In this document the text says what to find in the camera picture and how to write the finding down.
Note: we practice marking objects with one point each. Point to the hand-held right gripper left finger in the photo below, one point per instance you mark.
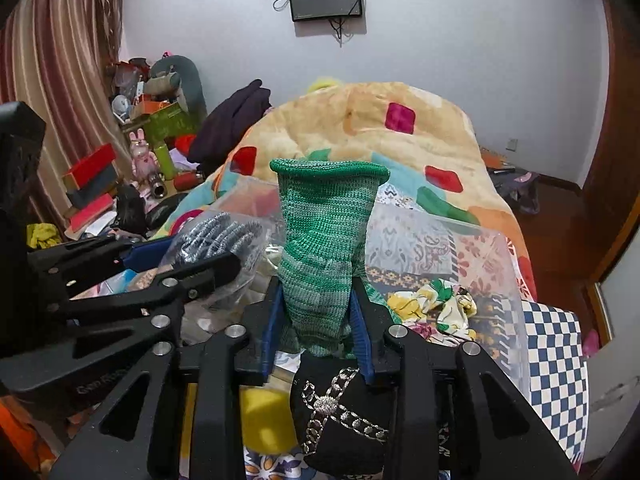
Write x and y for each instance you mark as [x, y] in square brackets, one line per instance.
[270, 332]

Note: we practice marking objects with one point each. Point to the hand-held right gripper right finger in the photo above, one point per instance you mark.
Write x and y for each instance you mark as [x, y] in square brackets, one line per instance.
[361, 332]

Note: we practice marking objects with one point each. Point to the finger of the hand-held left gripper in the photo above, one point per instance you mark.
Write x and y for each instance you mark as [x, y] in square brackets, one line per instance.
[142, 252]
[200, 275]

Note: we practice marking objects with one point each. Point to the grey glove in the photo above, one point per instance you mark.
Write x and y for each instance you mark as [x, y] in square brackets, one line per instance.
[215, 240]

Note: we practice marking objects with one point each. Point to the green knitted glove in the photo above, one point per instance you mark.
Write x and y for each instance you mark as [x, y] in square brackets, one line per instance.
[320, 240]

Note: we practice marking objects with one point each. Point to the clear plastic storage box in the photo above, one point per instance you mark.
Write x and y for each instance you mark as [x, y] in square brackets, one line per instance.
[440, 250]

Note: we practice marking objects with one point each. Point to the black bag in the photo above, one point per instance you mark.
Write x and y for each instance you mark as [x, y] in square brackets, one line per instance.
[131, 210]

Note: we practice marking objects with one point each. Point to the yellow green rag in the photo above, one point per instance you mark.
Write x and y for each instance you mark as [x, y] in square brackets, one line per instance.
[42, 236]

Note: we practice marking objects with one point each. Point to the stack of red boxes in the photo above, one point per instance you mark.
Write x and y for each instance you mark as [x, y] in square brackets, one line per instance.
[90, 185]

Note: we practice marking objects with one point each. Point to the red cylinder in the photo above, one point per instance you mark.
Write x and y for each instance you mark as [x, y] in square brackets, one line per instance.
[186, 181]

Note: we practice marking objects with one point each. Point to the yellow green floral cloth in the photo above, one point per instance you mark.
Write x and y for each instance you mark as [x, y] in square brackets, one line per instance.
[440, 305]

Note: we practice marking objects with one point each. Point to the green bottle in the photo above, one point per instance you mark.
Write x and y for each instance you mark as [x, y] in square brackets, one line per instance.
[162, 160]

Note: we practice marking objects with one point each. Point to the pink rabbit toy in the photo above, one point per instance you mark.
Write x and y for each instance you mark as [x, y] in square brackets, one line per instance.
[142, 157]

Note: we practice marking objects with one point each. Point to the green cardboard box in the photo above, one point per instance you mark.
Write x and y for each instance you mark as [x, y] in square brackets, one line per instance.
[167, 125]

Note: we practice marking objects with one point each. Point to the striped brown curtain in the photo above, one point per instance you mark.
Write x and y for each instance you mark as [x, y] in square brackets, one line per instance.
[55, 60]

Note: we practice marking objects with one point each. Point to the dark purple garment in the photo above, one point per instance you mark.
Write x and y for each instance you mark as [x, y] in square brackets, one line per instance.
[225, 120]

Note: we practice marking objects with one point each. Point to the grey plush toy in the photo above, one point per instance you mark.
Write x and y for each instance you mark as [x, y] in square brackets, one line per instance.
[185, 80]

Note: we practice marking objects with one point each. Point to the blue white checkered cloth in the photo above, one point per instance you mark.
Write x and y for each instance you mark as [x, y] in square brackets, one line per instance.
[550, 375]

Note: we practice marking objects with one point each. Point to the plush blanket with coloured squares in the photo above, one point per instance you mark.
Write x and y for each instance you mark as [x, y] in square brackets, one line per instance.
[350, 125]

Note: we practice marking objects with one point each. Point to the purple clothes pile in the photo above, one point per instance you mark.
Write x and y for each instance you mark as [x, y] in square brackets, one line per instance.
[520, 192]

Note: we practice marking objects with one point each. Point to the wall socket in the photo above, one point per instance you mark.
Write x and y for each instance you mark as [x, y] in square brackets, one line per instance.
[511, 145]

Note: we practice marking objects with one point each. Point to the wooden door frame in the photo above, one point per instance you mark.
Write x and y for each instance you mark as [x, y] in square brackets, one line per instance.
[615, 185]

